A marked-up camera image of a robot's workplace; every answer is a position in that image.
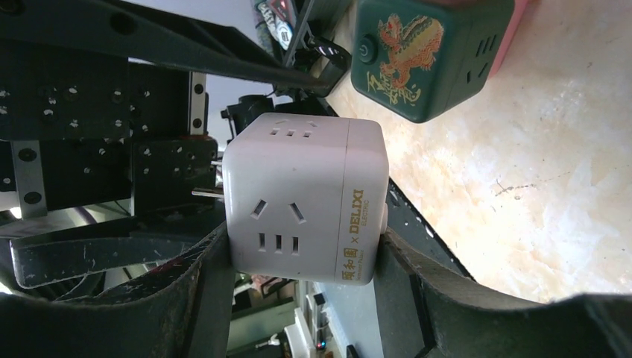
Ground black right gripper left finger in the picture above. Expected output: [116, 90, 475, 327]
[1, 224, 235, 357]

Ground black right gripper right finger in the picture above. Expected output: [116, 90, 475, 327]
[373, 230, 631, 357]

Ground white cube socket adapter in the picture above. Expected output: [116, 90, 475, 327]
[192, 113, 389, 286]

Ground dark green cube adapter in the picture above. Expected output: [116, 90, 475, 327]
[350, 0, 514, 123]

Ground pink triangular power strip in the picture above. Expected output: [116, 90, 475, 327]
[489, 0, 528, 78]

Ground black poker chip case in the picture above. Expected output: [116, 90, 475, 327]
[249, 0, 353, 97]

